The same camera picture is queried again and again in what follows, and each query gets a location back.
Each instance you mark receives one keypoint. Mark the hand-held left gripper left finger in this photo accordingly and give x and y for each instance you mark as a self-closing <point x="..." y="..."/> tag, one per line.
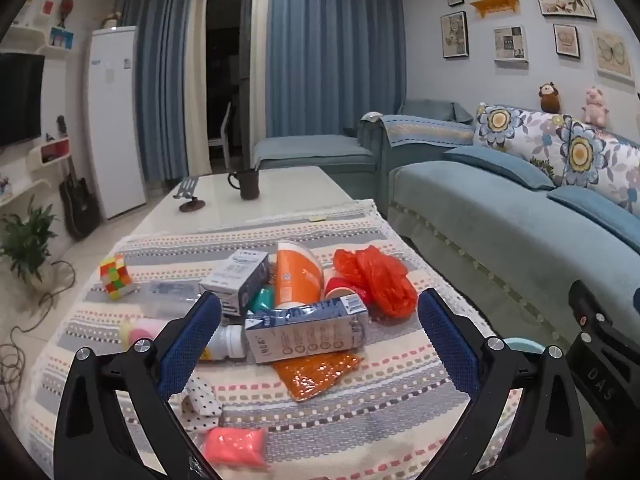
<point x="192" y="345"/>

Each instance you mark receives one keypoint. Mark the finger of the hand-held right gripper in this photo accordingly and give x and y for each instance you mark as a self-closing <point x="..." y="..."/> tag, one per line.
<point x="605" y="360"/>

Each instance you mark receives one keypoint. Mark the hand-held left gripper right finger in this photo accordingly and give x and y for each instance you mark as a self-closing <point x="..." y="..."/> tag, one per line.
<point x="450" y="345"/>

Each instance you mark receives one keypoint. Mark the grey white box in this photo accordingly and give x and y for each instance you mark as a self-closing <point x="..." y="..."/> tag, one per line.
<point x="235" y="275"/>

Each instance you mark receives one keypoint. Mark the blue white milk carton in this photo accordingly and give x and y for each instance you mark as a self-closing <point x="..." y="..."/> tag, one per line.
<point x="305" y="332"/>

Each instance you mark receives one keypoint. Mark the red noodle bowl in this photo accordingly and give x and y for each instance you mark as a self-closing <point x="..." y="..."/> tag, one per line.
<point x="340" y="290"/>

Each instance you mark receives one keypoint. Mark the white plastic bottle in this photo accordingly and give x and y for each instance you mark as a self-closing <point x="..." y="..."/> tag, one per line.
<point x="227" y="344"/>

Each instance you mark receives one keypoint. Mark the clear plastic bag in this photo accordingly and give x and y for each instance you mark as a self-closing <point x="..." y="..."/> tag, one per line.
<point x="165" y="295"/>

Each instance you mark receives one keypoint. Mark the polka dot white cloth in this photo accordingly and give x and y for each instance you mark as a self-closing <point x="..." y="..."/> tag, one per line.
<point x="202" y="405"/>

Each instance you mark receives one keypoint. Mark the teal plastic container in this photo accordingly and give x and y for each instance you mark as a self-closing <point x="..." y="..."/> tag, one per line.
<point x="262" y="300"/>

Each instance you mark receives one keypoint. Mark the orange plastic bag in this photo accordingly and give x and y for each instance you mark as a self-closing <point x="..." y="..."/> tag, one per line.
<point x="380" y="280"/>

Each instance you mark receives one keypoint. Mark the colourful puzzle cube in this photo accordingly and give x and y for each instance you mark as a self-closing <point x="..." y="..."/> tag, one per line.
<point x="116" y="277"/>

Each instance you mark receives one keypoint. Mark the pink packet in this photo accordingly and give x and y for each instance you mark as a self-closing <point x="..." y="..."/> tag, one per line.
<point x="235" y="447"/>

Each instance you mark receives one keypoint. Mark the orange mesh packet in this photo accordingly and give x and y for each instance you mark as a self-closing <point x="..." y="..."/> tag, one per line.
<point x="315" y="377"/>

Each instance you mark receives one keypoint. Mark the blue fabric sofa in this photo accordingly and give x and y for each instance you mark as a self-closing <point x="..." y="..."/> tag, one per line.
<point x="475" y="220"/>

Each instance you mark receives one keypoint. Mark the striped tablecloth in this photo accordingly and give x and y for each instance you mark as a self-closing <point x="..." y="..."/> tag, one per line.
<point x="350" y="430"/>

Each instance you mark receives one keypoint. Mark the phone stand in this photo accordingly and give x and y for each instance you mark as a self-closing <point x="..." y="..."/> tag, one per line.
<point x="189" y="195"/>

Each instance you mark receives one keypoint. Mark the blue cushion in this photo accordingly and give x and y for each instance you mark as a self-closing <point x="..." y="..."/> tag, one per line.
<point x="500" y="165"/>
<point x="600" y="210"/>

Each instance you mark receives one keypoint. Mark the dark mug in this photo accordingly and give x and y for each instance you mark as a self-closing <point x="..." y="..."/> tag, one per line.
<point x="248" y="185"/>

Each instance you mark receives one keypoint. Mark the black guitar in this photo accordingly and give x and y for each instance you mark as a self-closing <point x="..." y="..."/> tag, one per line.
<point x="77" y="205"/>

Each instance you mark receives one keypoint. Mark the green potted plant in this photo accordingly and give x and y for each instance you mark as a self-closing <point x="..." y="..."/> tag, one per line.
<point x="25" y="242"/>

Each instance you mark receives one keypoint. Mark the floral cushion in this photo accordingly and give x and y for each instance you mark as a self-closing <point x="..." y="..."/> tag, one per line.
<point x="600" y="160"/>
<point x="520" y="135"/>

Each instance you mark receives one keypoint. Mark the blue armrest cover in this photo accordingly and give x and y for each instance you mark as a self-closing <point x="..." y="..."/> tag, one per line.
<point x="425" y="130"/>

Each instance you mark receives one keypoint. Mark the blue footstool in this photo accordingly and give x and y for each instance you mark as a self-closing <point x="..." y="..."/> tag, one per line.
<point x="310" y="152"/>

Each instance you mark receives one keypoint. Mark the white refrigerator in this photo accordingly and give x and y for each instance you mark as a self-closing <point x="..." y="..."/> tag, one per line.
<point x="117" y="120"/>

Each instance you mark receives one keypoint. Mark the pink pig plush toy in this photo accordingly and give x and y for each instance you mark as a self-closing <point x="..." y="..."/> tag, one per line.
<point x="595" y="107"/>

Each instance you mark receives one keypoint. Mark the brown monkey plush toy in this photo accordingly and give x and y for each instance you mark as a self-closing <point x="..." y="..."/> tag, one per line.
<point x="550" y="97"/>

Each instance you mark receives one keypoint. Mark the cream curtain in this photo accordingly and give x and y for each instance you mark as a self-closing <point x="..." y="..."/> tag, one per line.
<point x="198" y="75"/>

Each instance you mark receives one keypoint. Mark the blue curtain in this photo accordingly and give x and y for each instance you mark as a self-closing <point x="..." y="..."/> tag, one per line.
<point x="335" y="50"/>
<point x="160" y="75"/>

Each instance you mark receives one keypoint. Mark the black television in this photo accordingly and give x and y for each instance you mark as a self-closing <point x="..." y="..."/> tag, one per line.
<point x="20" y="97"/>

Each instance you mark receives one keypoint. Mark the butterfly canvas picture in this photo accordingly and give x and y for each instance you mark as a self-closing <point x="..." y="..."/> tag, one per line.
<point x="614" y="55"/>

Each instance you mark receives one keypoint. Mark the white frameless picture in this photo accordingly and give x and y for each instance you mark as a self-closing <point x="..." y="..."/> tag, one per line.
<point x="511" y="44"/>

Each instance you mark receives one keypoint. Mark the tall black framed picture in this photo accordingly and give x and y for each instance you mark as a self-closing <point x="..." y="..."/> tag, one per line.
<point x="454" y="35"/>

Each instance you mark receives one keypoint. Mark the black framed butterfly picture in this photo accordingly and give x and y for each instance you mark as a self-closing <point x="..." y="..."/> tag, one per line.
<point x="566" y="41"/>

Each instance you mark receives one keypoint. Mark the yellow wall shelf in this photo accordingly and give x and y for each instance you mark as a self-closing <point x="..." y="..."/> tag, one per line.
<point x="495" y="6"/>

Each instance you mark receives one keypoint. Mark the white wall shelf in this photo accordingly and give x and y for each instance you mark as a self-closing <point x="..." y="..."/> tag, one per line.
<point x="30" y="37"/>

